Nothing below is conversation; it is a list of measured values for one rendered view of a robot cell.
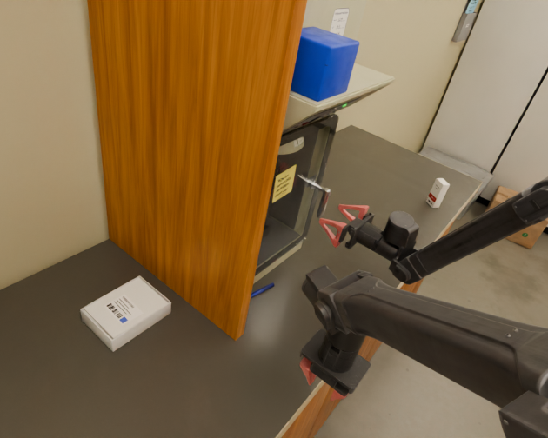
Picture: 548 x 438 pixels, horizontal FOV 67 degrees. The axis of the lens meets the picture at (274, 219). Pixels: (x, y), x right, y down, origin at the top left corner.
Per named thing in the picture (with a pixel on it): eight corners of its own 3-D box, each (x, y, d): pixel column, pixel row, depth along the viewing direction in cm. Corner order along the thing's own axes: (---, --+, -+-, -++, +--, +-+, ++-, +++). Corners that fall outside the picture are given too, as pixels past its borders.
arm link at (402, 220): (404, 285, 95) (427, 269, 99) (420, 252, 87) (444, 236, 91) (367, 253, 102) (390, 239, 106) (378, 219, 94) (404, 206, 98)
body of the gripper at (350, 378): (317, 334, 73) (328, 306, 69) (368, 370, 69) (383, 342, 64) (297, 357, 68) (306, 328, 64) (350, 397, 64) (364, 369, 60)
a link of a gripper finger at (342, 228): (317, 213, 102) (350, 231, 98) (332, 202, 107) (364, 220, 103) (311, 234, 106) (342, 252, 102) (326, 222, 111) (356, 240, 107)
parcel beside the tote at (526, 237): (477, 227, 335) (494, 198, 318) (483, 210, 359) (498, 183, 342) (530, 250, 321) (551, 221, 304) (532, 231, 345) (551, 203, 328)
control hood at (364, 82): (255, 135, 78) (263, 82, 73) (340, 102, 101) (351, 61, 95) (304, 159, 74) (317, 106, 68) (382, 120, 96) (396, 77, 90)
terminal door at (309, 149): (235, 287, 103) (257, 143, 80) (304, 237, 125) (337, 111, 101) (237, 288, 103) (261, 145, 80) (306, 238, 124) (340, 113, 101)
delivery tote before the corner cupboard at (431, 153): (396, 190, 362) (409, 157, 342) (415, 176, 391) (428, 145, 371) (462, 224, 335) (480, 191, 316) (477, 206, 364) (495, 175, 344)
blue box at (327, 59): (271, 82, 73) (280, 29, 68) (303, 75, 80) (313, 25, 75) (317, 102, 69) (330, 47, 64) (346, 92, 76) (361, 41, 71)
